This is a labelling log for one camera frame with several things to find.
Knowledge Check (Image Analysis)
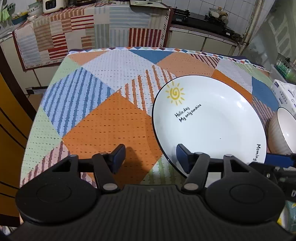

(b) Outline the white sun plate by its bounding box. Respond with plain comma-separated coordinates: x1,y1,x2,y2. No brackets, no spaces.
152,75,267,177

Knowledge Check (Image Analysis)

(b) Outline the white bowl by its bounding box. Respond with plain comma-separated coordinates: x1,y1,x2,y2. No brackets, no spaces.
268,107,296,155

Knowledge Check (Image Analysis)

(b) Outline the patchwork tablecloth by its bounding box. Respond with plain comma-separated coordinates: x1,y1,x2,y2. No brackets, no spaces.
20,47,278,186

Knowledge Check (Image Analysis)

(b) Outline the white tissue pack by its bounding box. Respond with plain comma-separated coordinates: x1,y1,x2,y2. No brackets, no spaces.
271,79,296,115

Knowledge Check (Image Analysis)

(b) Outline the wooden folding chair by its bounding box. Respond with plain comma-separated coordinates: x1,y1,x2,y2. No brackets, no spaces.
1,51,36,227

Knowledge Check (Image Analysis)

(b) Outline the green plastic basket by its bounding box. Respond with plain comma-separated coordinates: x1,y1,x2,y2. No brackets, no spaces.
275,53,296,84

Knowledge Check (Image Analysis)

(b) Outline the striped counter cloth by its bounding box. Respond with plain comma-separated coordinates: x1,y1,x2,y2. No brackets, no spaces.
13,1,171,71

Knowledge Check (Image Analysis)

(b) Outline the gas stove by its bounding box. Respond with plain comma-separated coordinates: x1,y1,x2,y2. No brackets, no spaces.
171,8,242,42

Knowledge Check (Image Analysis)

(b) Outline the pot on stove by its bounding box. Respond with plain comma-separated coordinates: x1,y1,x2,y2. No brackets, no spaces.
209,7,229,24

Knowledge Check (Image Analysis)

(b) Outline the cutting board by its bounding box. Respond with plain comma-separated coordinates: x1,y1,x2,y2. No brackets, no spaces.
129,1,169,10

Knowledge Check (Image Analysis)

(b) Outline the white rice cooker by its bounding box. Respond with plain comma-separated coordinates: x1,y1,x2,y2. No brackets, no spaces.
43,0,66,14

